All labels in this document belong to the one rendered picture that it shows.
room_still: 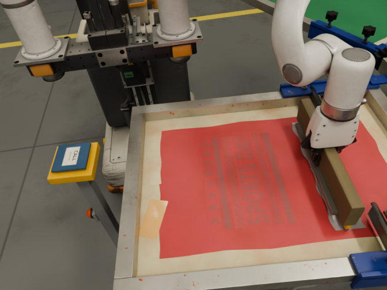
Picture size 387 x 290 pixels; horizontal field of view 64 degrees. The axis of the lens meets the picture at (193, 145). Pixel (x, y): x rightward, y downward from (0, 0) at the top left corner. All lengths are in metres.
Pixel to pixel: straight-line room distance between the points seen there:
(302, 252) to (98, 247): 1.36
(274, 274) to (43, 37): 0.92
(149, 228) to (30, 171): 1.76
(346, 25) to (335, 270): 1.09
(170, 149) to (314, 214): 0.42
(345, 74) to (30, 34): 0.87
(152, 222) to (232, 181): 0.23
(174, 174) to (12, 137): 2.07
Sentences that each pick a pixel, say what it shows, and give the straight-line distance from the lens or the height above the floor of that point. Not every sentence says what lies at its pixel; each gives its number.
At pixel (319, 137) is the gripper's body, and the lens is 0.76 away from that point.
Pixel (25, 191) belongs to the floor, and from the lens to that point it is 2.35.
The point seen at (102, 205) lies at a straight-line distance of 1.14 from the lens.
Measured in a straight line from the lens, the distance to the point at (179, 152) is 0.91.
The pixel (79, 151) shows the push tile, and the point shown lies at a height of 0.97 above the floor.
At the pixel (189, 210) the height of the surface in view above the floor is 0.95.
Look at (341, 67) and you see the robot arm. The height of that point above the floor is 1.28.
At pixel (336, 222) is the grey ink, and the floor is 0.96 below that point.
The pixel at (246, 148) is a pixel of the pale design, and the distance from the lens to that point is 0.91.
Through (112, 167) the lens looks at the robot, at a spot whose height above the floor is 0.28.
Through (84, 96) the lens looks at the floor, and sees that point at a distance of 2.89.
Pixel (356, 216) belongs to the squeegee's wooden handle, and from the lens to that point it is 0.76.
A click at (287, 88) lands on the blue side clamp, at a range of 1.05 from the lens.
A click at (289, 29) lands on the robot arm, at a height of 1.34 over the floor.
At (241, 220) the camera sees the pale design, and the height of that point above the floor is 0.95.
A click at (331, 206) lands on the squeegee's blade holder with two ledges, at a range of 0.79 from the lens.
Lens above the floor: 1.63
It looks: 48 degrees down
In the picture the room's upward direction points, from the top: 7 degrees counter-clockwise
